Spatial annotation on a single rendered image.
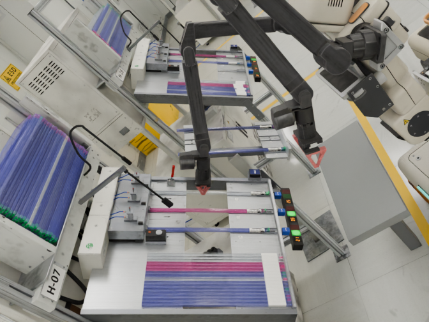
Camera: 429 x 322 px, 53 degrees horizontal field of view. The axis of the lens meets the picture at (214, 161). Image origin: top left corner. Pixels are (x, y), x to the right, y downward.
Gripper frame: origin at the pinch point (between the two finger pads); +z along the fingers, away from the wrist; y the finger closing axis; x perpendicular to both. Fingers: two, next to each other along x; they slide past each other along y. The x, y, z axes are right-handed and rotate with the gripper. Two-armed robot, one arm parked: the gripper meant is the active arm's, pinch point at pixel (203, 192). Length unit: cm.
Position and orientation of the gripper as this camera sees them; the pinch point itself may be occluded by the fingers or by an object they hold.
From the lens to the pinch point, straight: 187.9
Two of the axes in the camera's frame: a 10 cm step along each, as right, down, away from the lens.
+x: 10.0, 0.0, 0.4
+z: -0.2, 7.9, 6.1
